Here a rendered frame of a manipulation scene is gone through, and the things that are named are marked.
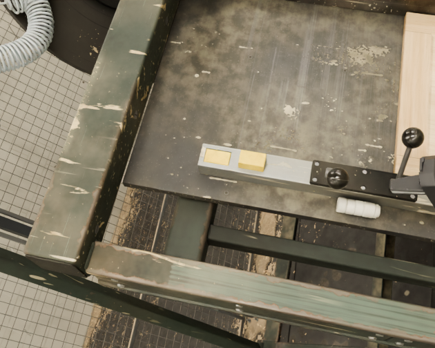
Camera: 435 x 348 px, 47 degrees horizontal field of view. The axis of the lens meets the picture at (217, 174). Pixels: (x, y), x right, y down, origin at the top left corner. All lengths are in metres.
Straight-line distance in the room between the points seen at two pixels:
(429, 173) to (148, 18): 0.65
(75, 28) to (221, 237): 0.80
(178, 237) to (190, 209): 0.06
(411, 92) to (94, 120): 0.66
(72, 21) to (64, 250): 0.82
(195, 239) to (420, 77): 0.59
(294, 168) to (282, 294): 0.25
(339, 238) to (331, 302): 2.10
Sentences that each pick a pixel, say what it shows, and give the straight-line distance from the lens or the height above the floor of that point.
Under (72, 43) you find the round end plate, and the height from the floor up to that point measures 1.87.
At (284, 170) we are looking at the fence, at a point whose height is 1.51.
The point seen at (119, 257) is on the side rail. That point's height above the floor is 1.72.
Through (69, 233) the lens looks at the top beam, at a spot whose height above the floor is 1.82.
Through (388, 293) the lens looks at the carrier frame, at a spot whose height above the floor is 0.11.
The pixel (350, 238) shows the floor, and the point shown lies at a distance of 2.93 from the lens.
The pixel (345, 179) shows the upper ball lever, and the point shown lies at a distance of 0.86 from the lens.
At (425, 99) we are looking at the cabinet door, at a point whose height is 1.29.
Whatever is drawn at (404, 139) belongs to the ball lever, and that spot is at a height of 1.43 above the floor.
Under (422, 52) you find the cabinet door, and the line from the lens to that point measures 1.22.
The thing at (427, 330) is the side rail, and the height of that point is 1.30.
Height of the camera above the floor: 2.07
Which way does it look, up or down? 28 degrees down
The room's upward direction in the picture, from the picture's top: 63 degrees counter-clockwise
